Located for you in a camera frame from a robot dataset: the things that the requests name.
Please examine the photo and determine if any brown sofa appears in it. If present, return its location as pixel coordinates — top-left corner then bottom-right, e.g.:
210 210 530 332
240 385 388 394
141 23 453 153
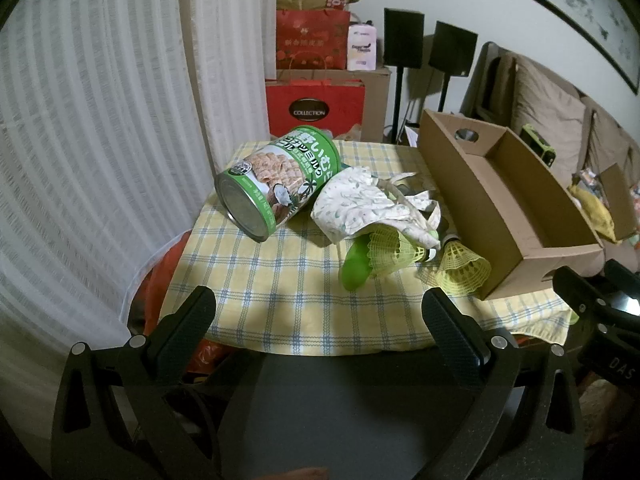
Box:
460 42 640 281

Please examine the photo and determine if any orange plastic bag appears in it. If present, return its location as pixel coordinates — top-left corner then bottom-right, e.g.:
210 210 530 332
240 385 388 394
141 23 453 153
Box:
145 240 226 376

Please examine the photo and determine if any green black device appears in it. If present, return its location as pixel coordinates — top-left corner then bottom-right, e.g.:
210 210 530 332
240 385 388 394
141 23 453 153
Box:
520 125 557 167

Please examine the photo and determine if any small tan sofa cushion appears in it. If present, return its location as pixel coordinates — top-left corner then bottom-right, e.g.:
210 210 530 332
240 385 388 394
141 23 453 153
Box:
582 105 637 186

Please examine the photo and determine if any red patterned gift bag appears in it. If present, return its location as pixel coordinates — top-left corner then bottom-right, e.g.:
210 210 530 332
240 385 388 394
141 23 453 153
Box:
276 9 351 71

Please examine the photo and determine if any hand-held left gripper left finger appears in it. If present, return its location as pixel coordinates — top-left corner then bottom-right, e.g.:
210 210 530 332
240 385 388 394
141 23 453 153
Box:
50 285 226 480

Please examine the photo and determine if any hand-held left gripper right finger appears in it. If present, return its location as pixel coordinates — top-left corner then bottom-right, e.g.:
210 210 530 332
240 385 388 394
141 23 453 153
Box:
421 287 586 480

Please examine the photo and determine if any black speaker on stand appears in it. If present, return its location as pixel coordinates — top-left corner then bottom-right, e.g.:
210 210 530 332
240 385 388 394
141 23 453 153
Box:
428 21 479 113
383 8 426 146

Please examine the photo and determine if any yellow cloth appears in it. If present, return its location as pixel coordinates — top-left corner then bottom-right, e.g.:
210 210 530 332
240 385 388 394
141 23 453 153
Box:
570 185 616 241

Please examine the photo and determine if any yellow checked tablecloth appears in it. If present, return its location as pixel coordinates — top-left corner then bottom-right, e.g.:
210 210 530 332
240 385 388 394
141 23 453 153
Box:
157 140 576 356

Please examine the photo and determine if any pink white tissue pack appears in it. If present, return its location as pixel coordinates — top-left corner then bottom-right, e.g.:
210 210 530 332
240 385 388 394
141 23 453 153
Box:
347 24 377 72

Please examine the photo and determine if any floral cloth bag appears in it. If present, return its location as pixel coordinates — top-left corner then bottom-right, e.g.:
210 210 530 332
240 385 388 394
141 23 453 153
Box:
310 166 443 246

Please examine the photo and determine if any green biscuit can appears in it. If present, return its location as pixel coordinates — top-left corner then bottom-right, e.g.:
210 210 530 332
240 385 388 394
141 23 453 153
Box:
215 125 343 243

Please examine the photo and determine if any small cardboard box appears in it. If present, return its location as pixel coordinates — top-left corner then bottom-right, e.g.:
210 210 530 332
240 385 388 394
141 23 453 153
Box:
597 162 639 241

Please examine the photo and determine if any white sheer curtain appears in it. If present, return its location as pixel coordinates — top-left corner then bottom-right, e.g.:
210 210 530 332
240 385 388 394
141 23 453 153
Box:
0 0 281 411

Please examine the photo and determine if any large cardboard carton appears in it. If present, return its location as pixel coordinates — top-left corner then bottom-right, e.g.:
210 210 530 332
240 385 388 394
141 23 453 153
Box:
277 66 392 143

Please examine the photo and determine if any large tan sofa cushion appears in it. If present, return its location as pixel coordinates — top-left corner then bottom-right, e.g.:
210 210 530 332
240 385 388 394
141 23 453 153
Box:
510 55 587 186

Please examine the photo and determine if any green pill organizer box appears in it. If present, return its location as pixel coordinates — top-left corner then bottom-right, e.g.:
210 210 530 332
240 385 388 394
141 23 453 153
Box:
339 237 378 292

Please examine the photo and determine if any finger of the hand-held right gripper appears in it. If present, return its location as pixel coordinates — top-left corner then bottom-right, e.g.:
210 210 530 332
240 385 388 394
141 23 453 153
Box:
552 266 610 327

